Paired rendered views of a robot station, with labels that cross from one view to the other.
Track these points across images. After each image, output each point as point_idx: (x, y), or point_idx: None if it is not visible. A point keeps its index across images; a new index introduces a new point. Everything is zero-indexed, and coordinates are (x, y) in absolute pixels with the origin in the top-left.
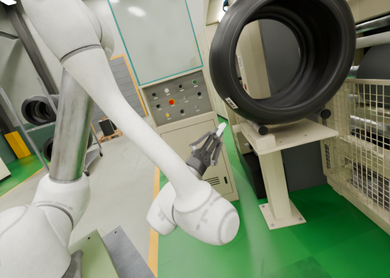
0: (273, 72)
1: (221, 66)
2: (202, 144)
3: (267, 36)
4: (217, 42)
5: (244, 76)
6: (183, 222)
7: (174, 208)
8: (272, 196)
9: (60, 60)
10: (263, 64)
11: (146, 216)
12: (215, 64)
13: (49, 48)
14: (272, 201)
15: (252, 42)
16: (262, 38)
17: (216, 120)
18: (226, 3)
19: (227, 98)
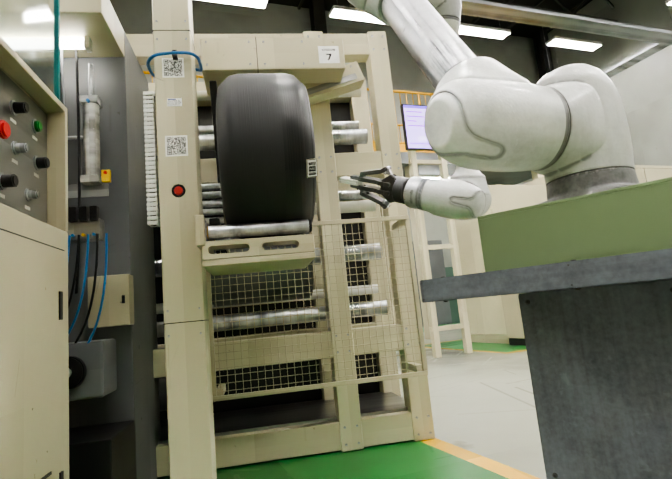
0: (131, 207)
1: (311, 120)
2: (42, 321)
3: (129, 143)
4: (302, 95)
5: (184, 170)
6: (486, 187)
7: (480, 176)
8: (211, 443)
9: (459, 18)
10: (200, 169)
11: (475, 190)
12: (304, 114)
13: (458, 5)
14: (211, 460)
15: (197, 129)
16: (122, 140)
17: (66, 257)
18: (177, 54)
19: (314, 159)
